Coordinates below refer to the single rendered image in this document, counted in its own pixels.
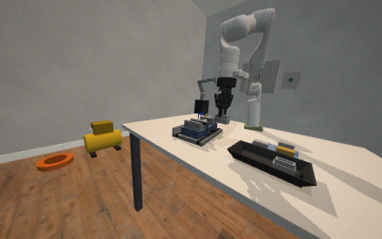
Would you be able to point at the yellow-brown rectangular block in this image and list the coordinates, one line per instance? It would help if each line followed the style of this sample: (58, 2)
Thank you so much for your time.
(285, 150)

